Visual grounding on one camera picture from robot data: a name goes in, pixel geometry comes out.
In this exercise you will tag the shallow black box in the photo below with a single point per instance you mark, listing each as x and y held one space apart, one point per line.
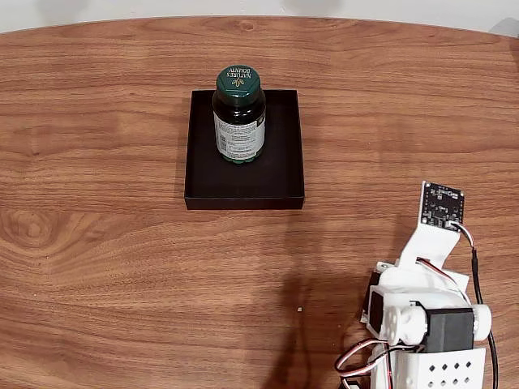
280 178

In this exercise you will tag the camera circuit board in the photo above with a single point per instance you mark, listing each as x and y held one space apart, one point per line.
443 206

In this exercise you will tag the green-capped dark pill bottle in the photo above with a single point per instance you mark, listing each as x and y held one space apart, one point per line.
239 129

